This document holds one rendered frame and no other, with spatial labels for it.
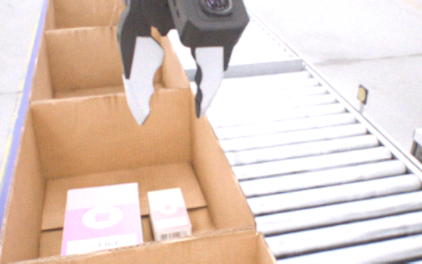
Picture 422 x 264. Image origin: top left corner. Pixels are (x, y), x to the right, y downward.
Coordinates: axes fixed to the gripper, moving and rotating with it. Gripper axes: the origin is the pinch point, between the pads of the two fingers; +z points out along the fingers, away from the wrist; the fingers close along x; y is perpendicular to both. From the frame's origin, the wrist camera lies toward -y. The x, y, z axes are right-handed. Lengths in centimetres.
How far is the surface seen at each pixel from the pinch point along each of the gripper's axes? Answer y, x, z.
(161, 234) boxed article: 13.2, -4.3, 29.9
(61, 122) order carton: 39.4, 6.9, 24.6
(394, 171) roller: 32, -71, 45
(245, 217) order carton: 1.8, -11.3, 17.7
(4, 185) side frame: 37, 18, 35
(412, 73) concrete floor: 203, -259, 119
